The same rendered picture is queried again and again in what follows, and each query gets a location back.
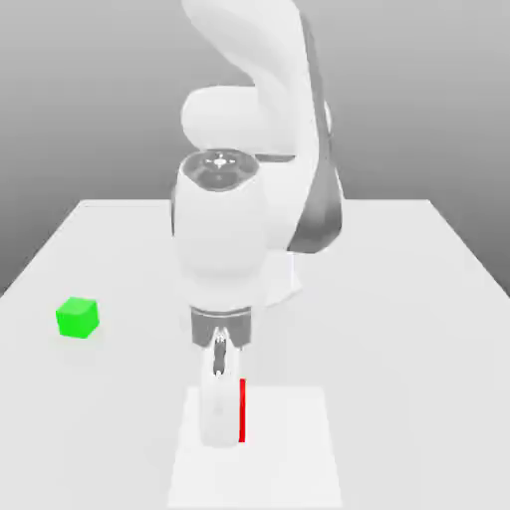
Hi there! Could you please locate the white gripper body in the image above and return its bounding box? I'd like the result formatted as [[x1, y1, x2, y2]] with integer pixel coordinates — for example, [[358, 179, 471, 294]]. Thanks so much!
[[198, 345, 243, 448]]

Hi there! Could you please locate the small red cube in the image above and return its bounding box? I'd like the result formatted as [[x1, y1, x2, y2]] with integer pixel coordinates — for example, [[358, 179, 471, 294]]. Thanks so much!
[[238, 378, 247, 443]]

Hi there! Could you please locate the small green cube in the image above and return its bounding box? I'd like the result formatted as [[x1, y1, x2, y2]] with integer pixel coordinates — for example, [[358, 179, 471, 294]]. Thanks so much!
[[55, 296, 100, 341]]

